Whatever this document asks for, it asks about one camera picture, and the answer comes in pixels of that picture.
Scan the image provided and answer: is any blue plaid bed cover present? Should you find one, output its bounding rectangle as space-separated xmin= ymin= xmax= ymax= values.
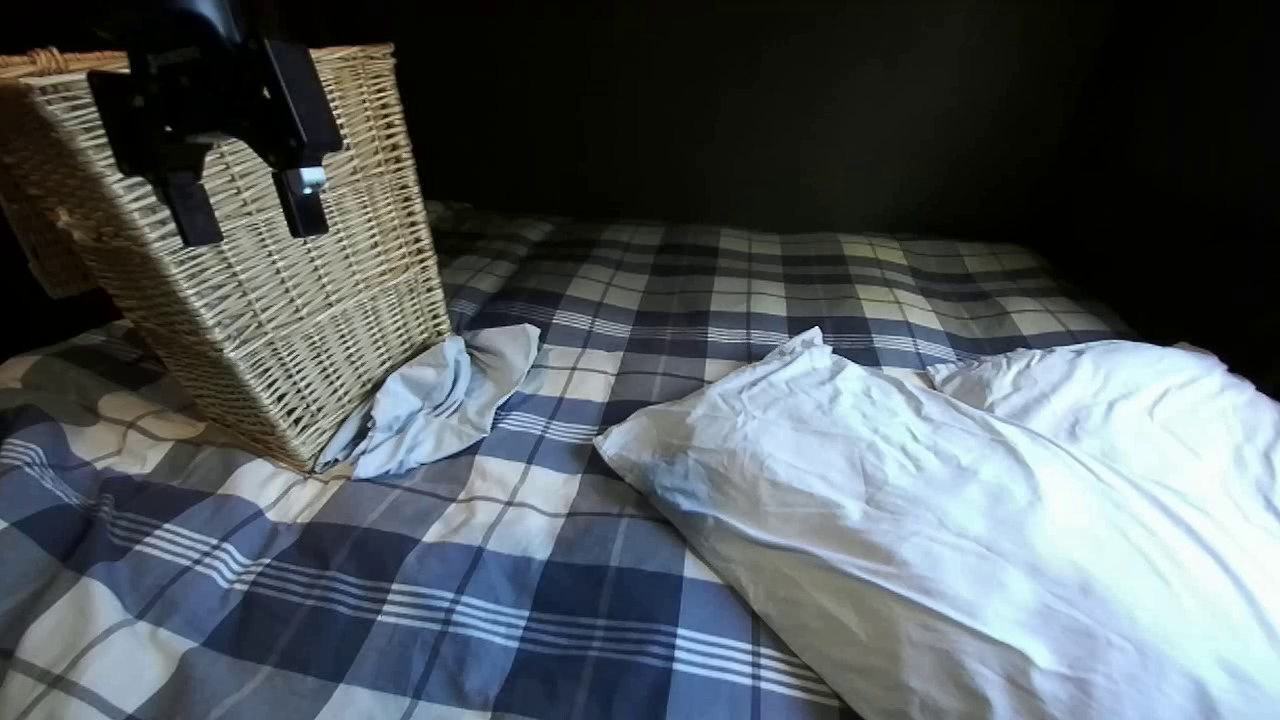
xmin=0 ymin=208 xmax=1110 ymax=720

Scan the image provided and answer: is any large white pillow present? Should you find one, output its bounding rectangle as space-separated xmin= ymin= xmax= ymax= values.
xmin=595 ymin=328 xmax=1280 ymax=720

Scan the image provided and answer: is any woven wicker laundry basket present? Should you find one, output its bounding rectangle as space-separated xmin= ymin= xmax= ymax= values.
xmin=0 ymin=44 xmax=449 ymax=470

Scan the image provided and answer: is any light blue pillow case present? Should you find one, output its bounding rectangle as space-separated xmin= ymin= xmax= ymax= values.
xmin=317 ymin=323 xmax=539 ymax=482

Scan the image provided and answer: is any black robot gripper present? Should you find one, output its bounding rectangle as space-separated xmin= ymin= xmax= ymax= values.
xmin=86 ymin=0 xmax=338 ymax=247

